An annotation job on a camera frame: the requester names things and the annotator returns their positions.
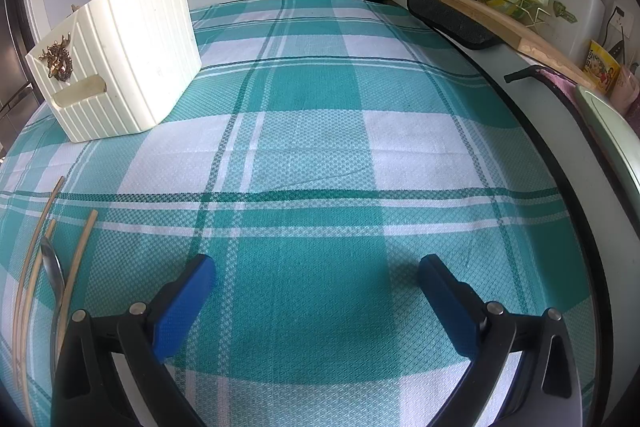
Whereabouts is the wooden chopstick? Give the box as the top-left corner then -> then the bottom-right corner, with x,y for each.
21,248 -> 43,426
11,174 -> 68,388
54,209 -> 98,361

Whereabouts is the stainless steel spoon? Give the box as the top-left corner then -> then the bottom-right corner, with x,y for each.
40,236 -> 65,384

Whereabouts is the cream utensil holder box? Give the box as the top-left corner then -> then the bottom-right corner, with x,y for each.
26,0 -> 202,143

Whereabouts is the teal white checkered tablecloth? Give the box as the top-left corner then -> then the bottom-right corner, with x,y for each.
1,0 -> 597,426

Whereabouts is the light green cloth pad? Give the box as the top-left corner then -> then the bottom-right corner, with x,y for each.
576,86 -> 640,204

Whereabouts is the pink cloth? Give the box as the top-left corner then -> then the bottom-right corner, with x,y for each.
540,66 -> 580,94

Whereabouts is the stainless steel refrigerator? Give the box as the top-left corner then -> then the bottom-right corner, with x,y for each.
1,0 -> 42,152

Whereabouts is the wooden cutting board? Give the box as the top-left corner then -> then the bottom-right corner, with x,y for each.
438,0 -> 597,92

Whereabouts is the yellow snack packet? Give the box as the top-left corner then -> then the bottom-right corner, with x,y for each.
582,40 -> 620,95

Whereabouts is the white knife block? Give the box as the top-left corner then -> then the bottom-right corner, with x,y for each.
538,0 -> 604,67

